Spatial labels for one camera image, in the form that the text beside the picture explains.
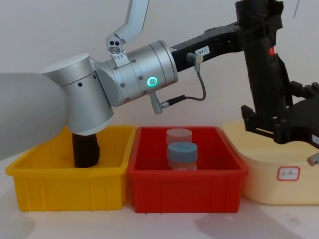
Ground clear jar with blue lid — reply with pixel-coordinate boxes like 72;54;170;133
167;142;198;172

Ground white label with red border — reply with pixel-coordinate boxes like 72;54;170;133
277;166;301;182

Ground black tool with red switch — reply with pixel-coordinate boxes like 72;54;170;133
243;29;294;119

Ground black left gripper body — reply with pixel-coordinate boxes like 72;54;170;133
170;21;247;73

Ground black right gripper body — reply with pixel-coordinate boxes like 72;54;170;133
288;98;319;150

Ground silver right wrist cable plug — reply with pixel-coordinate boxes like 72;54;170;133
307;152;319;166

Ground clear jar with pink lid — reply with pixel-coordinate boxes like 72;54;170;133
166;127;193;150

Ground red plastic bin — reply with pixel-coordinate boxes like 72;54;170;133
127;126;249;214

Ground yellow plastic bin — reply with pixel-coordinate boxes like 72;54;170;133
5;125;137;213

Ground cream plastic bin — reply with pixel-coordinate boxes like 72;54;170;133
221;120;319;206

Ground thin grey left wrist cable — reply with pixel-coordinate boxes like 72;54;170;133
149;52;207;115

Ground black cylinder object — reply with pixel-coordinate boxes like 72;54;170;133
71;132;102;168

